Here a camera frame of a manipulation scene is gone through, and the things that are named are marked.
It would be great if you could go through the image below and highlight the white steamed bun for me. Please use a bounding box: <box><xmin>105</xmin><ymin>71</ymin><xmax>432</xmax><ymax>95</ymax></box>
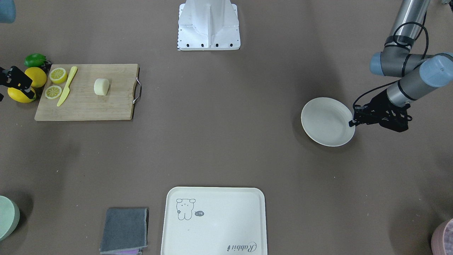
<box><xmin>93</xmin><ymin>79</ymin><xmax>110</xmax><ymax>96</ymax></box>

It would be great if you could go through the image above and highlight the pink bowl with ice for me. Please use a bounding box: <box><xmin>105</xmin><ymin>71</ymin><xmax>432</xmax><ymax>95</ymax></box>
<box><xmin>431</xmin><ymin>219</ymin><xmax>453</xmax><ymax>255</ymax></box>

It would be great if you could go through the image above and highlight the mint green bowl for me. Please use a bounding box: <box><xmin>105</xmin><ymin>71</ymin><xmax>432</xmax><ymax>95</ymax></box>
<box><xmin>0</xmin><ymin>195</ymin><xmax>20</xmax><ymax>241</ymax></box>

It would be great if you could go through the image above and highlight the green lime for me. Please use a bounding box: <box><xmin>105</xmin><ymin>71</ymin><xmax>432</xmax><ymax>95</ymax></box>
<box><xmin>24</xmin><ymin>53</ymin><xmax>47</xmax><ymax>68</ymax></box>

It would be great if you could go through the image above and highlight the grey folded cloth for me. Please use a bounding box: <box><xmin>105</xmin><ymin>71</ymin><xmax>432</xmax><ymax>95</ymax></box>
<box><xmin>100</xmin><ymin>207</ymin><xmax>148</xmax><ymax>255</ymax></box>

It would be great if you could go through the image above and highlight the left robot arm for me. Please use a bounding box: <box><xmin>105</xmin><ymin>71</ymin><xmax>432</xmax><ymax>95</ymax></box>
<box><xmin>349</xmin><ymin>0</ymin><xmax>453</xmax><ymax>132</ymax></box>

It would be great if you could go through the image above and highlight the bamboo cutting board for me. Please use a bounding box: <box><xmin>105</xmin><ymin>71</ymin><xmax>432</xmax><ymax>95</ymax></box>
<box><xmin>35</xmin><ymin>63</ymin><xmax>139</xmax><ymax>121</ymax></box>

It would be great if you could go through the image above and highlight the lemon half slice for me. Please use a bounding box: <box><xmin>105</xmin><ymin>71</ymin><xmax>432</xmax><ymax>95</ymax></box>
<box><xmin>44</xmin><ymin>85</ymin><xmax>63</xmax><ymax>100</ymax></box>
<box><xmin>48</xmin><ymin>68</ymin><xmax>68</xmax><ymax>84</ymax></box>

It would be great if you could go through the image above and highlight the cream rabbit tray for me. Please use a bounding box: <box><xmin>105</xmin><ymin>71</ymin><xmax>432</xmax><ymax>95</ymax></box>
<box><xmin>161</xmin><ymin>187</ymin><xmax>268</xmax><ymax>255</ymax></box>

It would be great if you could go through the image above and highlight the beige round plate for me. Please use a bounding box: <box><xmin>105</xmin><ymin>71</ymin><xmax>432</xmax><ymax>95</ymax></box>
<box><xmin>300</xmin><ymin>97</ymin><xmax>355</xmax><ymax>147</ymax></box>

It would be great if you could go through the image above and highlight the yellow plastic knife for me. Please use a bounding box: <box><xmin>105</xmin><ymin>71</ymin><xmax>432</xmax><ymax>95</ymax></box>
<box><xmin>57</xmin><ymin>66</ymin><xmax>78</xmax><ymax>107</ymax></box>

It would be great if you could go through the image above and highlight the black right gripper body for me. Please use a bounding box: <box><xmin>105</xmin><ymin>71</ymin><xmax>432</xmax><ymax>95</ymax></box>
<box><xmin>0</xmin><ymin>66</ymin><xmax>13</xmax><ymax>88</ymax></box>

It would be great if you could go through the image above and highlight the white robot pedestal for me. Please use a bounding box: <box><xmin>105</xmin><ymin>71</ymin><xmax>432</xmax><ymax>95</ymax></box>
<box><xmin>177</xmin><ymin>0</ymin><xmax>241</xmax><ymax>51</ymax></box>

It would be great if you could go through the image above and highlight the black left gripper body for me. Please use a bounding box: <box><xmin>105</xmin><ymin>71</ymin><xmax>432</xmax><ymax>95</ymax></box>
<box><xmin>353</xmin><ymin>89</ymin><xmax>413</xmax><ymax>132</ymax></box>

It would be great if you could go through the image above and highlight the whole yellow lemon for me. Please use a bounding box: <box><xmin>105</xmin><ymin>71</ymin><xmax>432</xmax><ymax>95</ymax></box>
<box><xmin>24</xmin><ymin>67</ymin><xmax>47</xmax><ymax>88</ymax></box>
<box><xmin>7</xmin><ymin>87</ymin><xmax>36</xmax><ymax>103</ymax></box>

